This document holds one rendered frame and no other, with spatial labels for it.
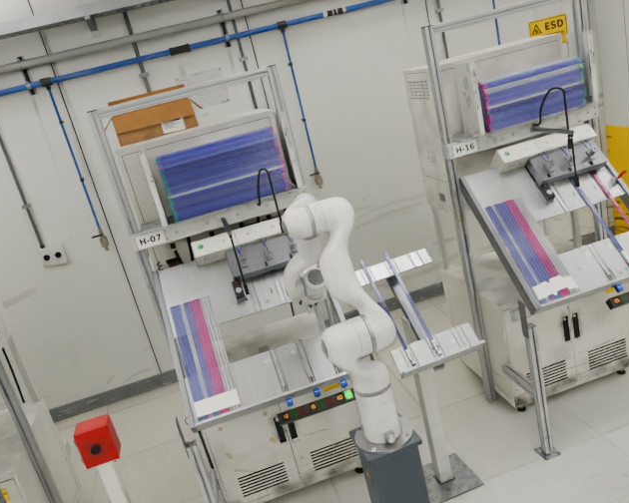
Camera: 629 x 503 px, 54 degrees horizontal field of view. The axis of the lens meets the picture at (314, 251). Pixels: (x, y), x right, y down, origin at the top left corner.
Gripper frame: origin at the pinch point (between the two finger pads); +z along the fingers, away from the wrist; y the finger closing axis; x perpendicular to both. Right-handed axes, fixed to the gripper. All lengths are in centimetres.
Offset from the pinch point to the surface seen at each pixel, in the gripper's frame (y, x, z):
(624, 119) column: -274, -92, 118
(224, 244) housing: 27.3, -36.4, -0.8
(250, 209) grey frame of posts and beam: 12.5, -46.3, -6.1
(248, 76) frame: -2, -91, -35
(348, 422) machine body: -3, 47, 44
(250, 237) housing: 15.9, -36.0, -0.9
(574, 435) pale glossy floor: -100, 86, 44
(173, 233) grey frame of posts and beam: 46, -46, -6
